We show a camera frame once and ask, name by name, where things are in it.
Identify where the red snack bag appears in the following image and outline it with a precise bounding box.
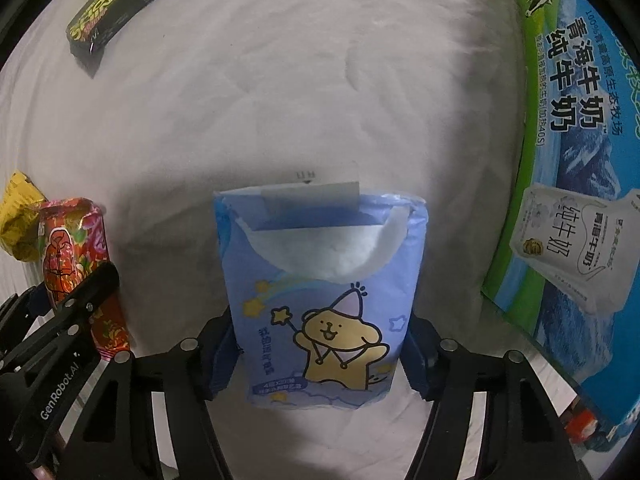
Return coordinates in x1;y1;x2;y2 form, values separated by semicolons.
38;198;130;361

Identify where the yellow snack bag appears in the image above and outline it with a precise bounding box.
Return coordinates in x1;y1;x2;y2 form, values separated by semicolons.
0;171;47;262

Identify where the blue tissue pack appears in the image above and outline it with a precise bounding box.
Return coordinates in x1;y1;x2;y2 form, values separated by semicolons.
214;182;428;408

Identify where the black shoe wipes pack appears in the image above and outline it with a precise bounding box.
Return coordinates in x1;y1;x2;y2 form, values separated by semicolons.
66;0;154;77

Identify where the cardboard milk box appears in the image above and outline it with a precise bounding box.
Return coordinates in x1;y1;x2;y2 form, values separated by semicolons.
483;0;639;447

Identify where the grey table cloth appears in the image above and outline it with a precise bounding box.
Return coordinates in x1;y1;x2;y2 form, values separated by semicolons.
0;0;591;480

